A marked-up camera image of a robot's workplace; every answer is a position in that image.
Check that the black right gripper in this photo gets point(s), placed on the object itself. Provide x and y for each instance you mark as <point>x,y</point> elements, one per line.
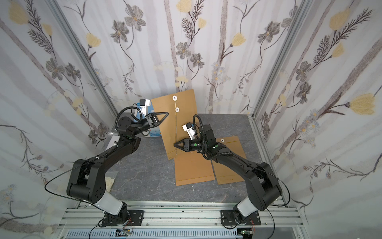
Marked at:
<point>192,144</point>

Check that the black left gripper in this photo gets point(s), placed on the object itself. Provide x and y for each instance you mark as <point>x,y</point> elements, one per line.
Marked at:
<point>151,119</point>

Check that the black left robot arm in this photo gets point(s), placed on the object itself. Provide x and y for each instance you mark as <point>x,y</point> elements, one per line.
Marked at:
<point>87,181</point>

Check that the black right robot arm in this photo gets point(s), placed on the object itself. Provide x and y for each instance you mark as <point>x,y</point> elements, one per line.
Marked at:
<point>262,185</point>

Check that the bag of white material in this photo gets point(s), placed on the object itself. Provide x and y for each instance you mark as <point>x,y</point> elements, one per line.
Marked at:
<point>109,182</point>

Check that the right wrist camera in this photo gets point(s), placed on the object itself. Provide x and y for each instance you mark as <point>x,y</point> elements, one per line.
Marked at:
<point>189,128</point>

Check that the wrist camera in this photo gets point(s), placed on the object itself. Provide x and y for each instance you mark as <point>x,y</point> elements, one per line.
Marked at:
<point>189,128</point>
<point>144,105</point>

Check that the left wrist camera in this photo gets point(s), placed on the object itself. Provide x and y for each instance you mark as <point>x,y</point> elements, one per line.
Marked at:
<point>144,105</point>

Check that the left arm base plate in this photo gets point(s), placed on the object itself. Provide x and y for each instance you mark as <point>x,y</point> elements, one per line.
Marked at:
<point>134,218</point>

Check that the white slotted cable duct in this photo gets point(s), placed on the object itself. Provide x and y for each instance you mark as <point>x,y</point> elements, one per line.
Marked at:
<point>153,234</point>

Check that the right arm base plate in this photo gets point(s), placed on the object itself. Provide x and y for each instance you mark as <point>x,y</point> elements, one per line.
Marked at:
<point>228,217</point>

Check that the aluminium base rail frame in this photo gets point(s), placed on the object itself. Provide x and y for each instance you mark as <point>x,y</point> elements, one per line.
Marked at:
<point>276,223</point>

